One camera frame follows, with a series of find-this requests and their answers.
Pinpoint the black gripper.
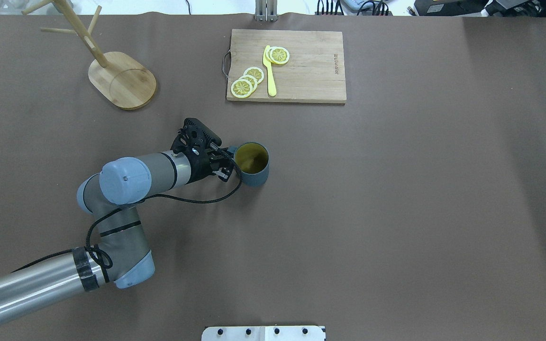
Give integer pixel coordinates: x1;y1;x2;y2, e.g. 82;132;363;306
187;148;234;184

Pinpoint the blue-grey cup yellow inside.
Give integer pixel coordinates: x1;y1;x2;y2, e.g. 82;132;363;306
227;142;270;187

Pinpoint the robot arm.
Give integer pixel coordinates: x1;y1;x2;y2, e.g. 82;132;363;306
0;147;238;324

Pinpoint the wooden cup storage rack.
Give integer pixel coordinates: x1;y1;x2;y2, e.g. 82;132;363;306
21;0;157;110

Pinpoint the lemon slice row near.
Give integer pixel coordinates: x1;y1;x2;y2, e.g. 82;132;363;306
230;79;253;99

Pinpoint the lemon slice row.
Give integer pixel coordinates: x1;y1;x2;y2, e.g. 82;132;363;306
230;79;253;99
238;75;258;91

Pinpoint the lemon slice row middle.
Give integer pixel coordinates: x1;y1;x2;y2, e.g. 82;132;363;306
238;75;258;91

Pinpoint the yellow plastic knife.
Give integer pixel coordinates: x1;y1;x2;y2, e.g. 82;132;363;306
262;45;277;97

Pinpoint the lemon slice row end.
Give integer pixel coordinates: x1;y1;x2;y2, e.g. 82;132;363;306
243;67;265;84

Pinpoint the lemon slice by knife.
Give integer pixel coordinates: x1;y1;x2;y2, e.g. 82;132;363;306
268;46;290;65

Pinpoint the bamboo cutting board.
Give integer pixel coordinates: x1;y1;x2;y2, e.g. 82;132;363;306
226;28;347;104

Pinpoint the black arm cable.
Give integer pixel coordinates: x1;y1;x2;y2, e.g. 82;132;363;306
12;156;243;283

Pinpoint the aluminium frame post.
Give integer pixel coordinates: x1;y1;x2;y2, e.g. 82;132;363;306
254;0;279;22

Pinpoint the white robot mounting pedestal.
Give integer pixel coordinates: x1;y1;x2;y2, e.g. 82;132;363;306
201;324;327;341

